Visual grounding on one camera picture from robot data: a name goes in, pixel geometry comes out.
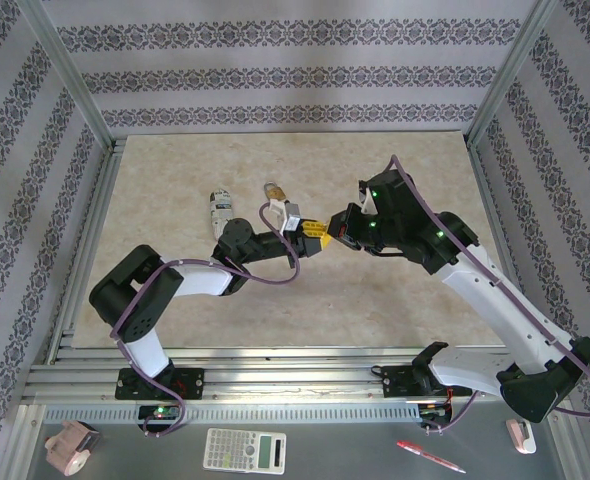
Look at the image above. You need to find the brass padlock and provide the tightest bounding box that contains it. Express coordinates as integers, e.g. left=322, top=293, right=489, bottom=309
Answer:
left=262, top=182, right=287, bottom=205

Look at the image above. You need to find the newspaper print case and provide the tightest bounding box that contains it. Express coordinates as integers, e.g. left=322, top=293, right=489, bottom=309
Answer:
left=208, top=188, right=237, bottom=241

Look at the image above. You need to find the black controller board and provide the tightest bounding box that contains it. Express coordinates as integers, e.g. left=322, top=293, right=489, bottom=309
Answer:
left=418, top=401, right=454, bottom=422
left=137, top=403, right=184, bottom=427

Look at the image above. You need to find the white calculator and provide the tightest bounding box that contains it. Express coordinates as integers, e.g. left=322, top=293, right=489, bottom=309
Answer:
left=203, top=427, right=287, bottom=475

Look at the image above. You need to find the red pen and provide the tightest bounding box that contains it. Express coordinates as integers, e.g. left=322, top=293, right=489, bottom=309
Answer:
left=396, top=439, right=467, bottom=474

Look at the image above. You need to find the pink white stapler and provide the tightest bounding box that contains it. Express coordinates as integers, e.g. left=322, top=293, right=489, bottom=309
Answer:
left=505, top=418, right=539, bottom=455

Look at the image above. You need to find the pink tape dispenser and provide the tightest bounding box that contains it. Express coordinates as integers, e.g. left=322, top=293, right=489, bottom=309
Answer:
left=44, top=420, right=102, bottom=476

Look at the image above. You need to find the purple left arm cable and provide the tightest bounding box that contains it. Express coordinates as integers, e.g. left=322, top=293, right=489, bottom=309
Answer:
left=110, top=201, right=304, bottom=439

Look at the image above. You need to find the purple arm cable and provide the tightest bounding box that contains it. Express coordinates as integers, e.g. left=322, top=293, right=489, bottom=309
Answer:
left=110, top=201, right=304, bottom=439
left=388, top=154, right=590, bottom=434

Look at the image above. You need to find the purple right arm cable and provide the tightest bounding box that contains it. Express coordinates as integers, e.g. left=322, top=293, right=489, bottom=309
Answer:
left=388, top=154, right=590, bottom=434

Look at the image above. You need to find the aluminium table edge rail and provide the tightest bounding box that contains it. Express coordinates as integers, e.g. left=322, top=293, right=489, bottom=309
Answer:
left=49, top=141, right=126, bottom=351
left=467, top=139, right=531, bottom=351

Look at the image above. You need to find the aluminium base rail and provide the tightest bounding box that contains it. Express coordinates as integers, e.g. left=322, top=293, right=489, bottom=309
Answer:
left=24, top=347, right=571, bottom=402

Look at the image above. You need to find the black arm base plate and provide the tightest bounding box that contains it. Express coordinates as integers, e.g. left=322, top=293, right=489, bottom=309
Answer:
left=116, top=367, right=206, bottom=401
left=380, top=364, right=474, bottom=401

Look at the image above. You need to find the slotted grey cable duct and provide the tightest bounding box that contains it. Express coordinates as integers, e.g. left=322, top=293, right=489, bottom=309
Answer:
left=42, top=402, right=421, bottom=425

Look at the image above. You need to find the aluminium frame post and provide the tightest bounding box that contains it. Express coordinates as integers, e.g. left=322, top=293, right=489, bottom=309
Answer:
left=14, top=0, right=116, bottom=151
left=464, top=0, right=561, bottom=146

